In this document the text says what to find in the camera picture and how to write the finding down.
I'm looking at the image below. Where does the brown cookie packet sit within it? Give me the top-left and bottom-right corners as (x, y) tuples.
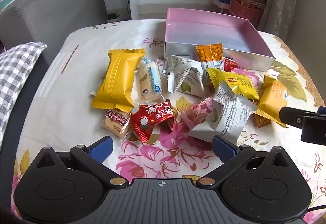
(101, 109), (131, 142)

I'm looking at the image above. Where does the pink cardboard box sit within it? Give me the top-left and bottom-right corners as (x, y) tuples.
(164, 7), (276, 72)

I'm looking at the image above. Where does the gold snack packet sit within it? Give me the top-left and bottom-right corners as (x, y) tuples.
(255, 113), (272, 128)

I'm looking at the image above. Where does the yellow packet with blue logo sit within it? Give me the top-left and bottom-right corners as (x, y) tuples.
(255, 74), (289, 128)

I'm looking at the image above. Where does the large pink plastic basket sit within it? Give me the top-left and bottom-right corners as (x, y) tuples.
(229, 0), (264, 26)

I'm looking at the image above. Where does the red snack packet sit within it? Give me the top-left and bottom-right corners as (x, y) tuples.
(130, 99), (175, 143)
(223, 57), (240, 73)

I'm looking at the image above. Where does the white triangular snack packet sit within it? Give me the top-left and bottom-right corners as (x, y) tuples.
(167, 55), (212, 97)
(187, 81), (258, 147)

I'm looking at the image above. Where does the grey sofa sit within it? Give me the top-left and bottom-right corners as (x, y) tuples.
(0, 0), (107, 67)

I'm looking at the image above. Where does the floral tablecloth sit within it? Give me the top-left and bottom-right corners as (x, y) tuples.
(15, 19), (326, 224)

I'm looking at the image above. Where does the large yellow snack packet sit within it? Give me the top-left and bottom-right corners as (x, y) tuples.
(92, 48), (146, 114)

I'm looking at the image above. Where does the yellow packet with red label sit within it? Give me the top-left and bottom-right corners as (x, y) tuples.
(206, 68), (260, 105)

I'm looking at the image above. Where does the pink nougat packet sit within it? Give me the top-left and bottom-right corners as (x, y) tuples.
(180, 97), (217, 133)

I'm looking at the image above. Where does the grey checked cushion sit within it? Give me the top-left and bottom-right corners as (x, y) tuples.
(0, 41), (48, 138)

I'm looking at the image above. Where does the orange and white snack packet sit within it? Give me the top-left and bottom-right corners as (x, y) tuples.
(196, 43), (225, 86)

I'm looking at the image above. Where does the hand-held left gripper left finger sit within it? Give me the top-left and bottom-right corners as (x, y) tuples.
(31, 136), (130, 189)

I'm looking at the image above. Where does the white low stand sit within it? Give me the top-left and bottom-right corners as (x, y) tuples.
(211, 0), (235, 14)

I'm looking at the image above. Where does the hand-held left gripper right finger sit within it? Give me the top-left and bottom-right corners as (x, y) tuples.
(196, 135), (296, 188)

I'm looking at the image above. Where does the clear bread packet blue print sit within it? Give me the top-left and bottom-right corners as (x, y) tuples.
(132, 58), (166, 106)

